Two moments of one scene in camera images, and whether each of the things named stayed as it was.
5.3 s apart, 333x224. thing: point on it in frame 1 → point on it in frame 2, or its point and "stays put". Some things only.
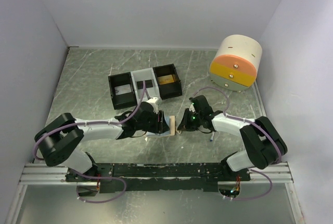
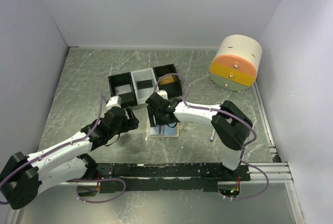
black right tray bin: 170,89 stays put
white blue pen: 212,137 stays put
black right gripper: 184,125 → 151,113
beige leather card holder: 170,133 stays put
